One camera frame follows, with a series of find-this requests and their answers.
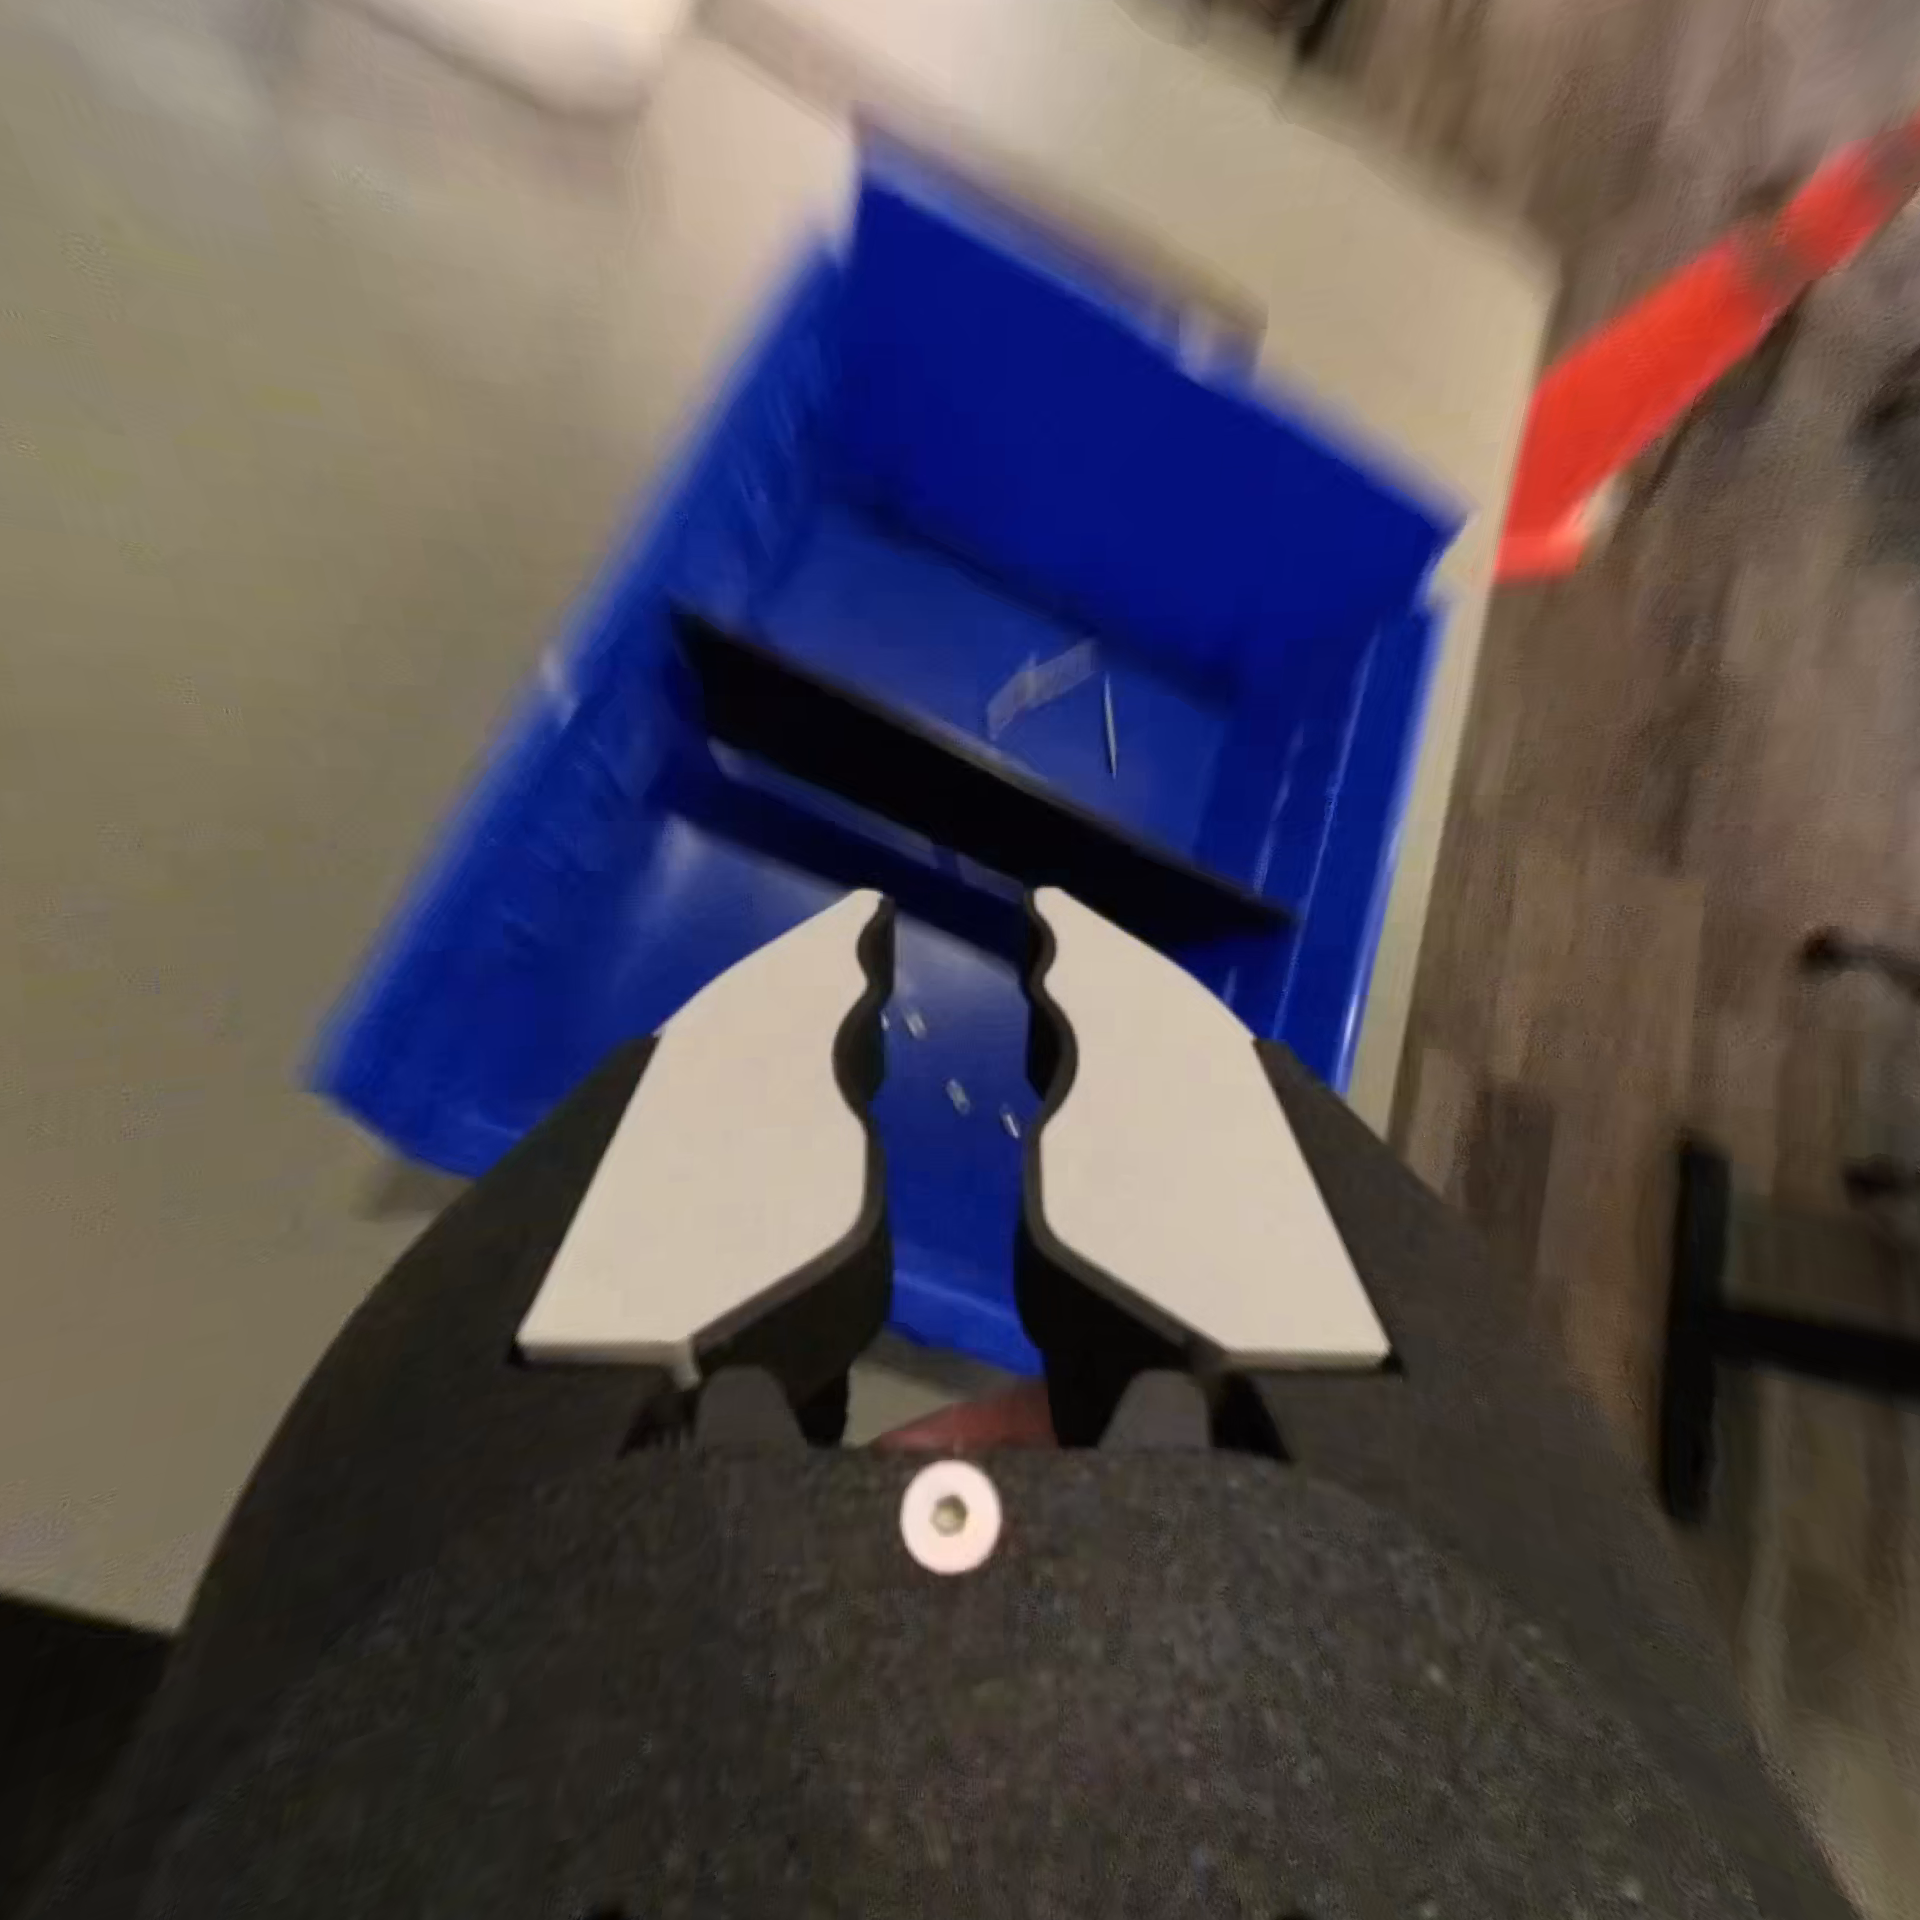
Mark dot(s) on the blue plastic parts bin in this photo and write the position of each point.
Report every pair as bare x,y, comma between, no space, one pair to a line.
1079,435

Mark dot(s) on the black bin divider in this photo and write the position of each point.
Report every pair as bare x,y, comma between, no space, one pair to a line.
901,767

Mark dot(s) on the person's right hand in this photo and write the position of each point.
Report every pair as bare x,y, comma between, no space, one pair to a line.
969,1425

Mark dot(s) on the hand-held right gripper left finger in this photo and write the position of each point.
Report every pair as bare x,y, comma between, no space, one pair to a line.
708,1172

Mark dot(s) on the black metal table leg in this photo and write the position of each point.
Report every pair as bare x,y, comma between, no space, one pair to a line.
1695,1321

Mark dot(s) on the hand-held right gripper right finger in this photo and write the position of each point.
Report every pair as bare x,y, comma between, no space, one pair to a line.
1199,1172

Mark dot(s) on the orange traffic cone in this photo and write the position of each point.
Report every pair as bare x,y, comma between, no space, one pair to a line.
1679,360

